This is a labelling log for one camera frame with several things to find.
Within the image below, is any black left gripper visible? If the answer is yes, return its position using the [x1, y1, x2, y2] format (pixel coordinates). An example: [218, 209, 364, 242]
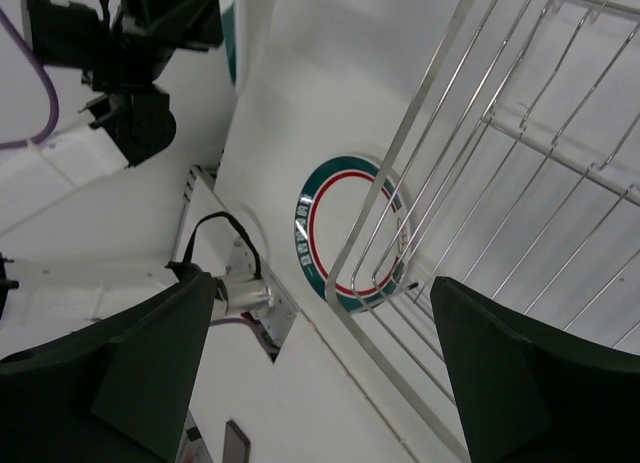
[21, 0, 223, 166]

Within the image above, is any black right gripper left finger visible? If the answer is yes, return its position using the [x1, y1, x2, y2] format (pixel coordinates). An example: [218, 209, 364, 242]
[1, 272, 217, 462]

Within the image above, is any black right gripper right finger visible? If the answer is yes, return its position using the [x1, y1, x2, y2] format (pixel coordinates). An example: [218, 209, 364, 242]
[430, 277, 639, 462]

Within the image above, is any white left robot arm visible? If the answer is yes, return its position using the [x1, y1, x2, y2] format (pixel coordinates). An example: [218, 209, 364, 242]
[1, 0, 272, 234]

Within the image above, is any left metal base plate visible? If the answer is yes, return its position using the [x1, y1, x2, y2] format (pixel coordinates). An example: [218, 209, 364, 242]
[222, 237, 299, 359]

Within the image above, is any metal wire dish rack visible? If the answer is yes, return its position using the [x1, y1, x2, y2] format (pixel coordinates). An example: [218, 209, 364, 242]
[325, 0, 639, 462]

